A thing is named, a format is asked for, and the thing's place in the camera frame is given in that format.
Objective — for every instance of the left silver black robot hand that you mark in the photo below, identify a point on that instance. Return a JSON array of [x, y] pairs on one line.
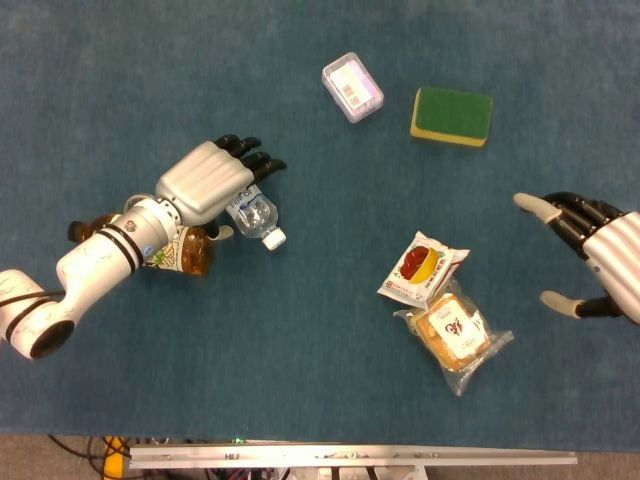
[[205, 180]]

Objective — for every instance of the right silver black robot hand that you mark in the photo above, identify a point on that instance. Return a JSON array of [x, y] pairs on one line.
[[620, 260]]

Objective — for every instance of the clear water bottle white cap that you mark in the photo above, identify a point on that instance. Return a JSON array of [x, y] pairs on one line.
[[255, 217]]

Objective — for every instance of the brown tea bottle green label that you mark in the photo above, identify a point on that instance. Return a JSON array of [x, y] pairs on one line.
[[195, 252]]

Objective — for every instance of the bread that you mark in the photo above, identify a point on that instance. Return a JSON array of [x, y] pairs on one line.
[[450, 335]]

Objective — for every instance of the white snack packet red print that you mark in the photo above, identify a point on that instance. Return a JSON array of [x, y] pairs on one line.
[[420, 265]]

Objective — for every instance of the green yellow sponge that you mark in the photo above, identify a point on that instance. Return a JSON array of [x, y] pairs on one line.
[[450, 115]]

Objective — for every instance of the clear plastic box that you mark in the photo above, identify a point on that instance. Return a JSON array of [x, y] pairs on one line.
[[352, 87]]

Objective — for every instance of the blue felt table cloth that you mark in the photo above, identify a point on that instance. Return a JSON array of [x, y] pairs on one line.
[[300, 350]]

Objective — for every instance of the aluminium rail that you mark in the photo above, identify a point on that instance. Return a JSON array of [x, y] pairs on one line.
[[350, 456]]

